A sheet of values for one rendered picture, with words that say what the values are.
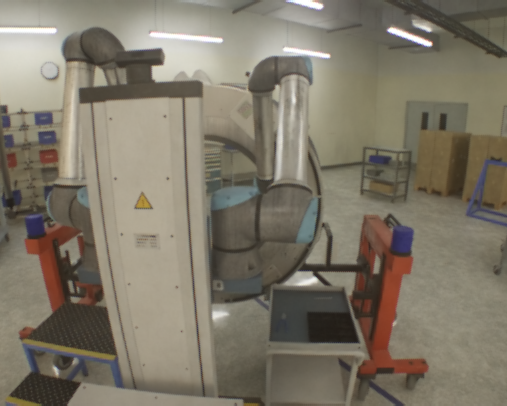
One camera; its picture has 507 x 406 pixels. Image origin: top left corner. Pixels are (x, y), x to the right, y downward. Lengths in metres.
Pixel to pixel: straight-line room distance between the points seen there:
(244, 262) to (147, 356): 0.48
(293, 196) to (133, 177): 0.47
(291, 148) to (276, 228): 0.27
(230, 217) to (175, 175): 0.23
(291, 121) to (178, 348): 0.85
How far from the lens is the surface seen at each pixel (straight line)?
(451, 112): 10.53
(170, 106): 0.88
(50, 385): 2.02
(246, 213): 1.00
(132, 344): 1.21
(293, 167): 1.06
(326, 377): 2.00
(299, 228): 0.99
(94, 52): 1.27
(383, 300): 2.08
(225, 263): 1.06
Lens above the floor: 1.70
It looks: 16 degrees down
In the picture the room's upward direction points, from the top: straight up
